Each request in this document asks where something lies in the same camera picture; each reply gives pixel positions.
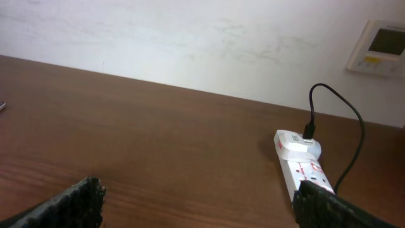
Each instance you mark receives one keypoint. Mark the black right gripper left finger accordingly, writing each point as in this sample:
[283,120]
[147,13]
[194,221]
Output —
[79,206]

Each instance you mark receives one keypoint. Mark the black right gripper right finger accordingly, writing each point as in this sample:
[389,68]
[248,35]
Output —
[315,207]

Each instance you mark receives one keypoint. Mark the white charger adapter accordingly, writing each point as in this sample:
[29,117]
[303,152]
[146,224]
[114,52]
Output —
[290,146]

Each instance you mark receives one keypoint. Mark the white power strip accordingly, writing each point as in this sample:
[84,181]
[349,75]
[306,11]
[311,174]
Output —
[296,172]

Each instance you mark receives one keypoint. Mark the wall control panel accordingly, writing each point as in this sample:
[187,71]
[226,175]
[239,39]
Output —
[380,50]

